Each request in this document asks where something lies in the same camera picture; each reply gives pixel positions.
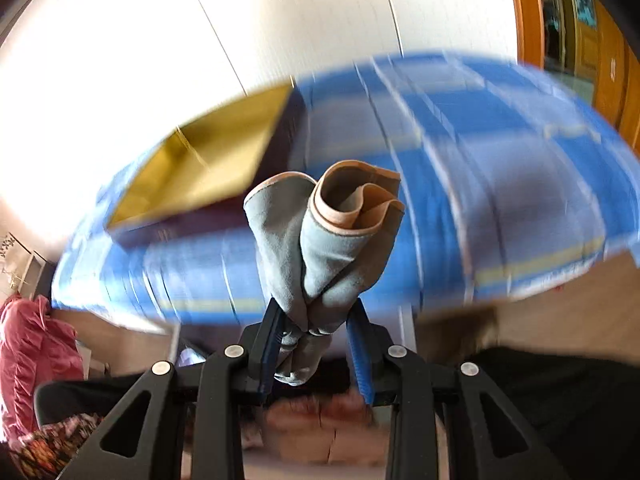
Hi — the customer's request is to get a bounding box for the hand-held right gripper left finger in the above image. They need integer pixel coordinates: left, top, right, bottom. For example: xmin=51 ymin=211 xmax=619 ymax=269
xmin=52 ymin=297 xmax=288 ymax=480

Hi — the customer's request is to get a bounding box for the grey underwear with pink trim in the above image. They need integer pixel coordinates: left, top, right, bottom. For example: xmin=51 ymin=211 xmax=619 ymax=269
xmin=243 ymin=161 xmax=405 ymax=387

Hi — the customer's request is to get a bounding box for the yellow-lined storage box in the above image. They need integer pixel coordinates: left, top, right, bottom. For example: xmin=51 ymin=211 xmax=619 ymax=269
xmin=102 ymin=82 xmax=308 ymax=251

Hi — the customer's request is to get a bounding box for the pink padded jacket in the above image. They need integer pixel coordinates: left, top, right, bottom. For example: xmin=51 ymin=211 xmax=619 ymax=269
xmin=0 ymin=295 xmax=86 ymax=443

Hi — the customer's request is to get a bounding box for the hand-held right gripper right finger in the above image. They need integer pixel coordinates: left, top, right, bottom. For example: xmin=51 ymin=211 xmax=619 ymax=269
xmin=346 ymin=300 xmax=571 ymax=480

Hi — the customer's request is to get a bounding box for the colourful patterned cloth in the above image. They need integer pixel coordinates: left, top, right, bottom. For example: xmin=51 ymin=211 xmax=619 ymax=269
xmin=10 ymin=412 xmax=103 ymax=480

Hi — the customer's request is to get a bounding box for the blue plaid bed sheet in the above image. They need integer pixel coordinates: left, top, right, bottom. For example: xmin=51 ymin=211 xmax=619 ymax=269
xmin=50 ymin=50 xmax=640 ymax=328

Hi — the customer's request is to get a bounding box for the wooden door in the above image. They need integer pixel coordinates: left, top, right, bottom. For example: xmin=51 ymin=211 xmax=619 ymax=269
xmin=505 ymin=0 xmax=640 ymax=151

